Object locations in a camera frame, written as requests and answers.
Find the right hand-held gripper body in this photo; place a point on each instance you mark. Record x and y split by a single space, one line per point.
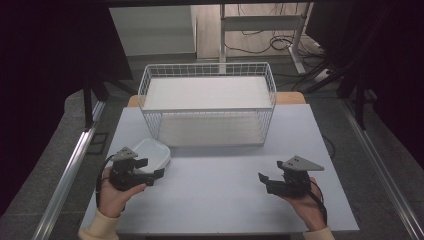
293 181

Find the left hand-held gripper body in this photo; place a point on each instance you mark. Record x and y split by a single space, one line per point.
125 176

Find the white plastic container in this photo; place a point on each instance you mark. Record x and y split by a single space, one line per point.
155 154

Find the person's left hand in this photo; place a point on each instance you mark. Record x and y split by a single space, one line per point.
111 196

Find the person's right hand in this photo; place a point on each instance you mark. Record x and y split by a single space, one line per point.
305 206

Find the black stand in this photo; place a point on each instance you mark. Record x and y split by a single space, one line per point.
88 106
359 106

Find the white power strip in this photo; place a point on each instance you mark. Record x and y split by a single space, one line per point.
322 75

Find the dark curtain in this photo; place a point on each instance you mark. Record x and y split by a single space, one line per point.
40 66
393 66

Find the black floor frame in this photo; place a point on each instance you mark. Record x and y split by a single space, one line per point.
98 143

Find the metal floor rail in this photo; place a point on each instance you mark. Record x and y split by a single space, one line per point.
66 181
383 173

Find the white desk frame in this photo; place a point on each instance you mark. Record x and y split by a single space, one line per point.
263 22

